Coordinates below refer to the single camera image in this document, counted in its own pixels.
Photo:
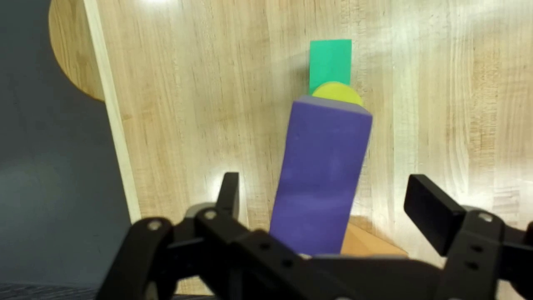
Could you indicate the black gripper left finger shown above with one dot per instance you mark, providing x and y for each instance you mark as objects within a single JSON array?
[{"x": 167, "y": 260}]

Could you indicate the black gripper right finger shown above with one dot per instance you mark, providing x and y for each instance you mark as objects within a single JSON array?
[{"x": 477, "y": 260}]

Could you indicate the purple block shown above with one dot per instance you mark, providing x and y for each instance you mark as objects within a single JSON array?
[{"x": 322, "y": 177}]

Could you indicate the yellow cylinder block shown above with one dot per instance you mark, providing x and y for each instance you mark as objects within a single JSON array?
[{"x": 337, "y": 94}]

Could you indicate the green bridge block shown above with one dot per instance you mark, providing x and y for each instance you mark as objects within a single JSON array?
[{"x": 331, "y": 59}]

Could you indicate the long wooden table black legs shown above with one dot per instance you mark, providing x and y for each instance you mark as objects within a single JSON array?
[{"x": 222, "y": 110}]

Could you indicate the wooden stool with orange legs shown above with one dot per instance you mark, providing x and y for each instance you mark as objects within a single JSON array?
[{"x": 76, "y": 50}]

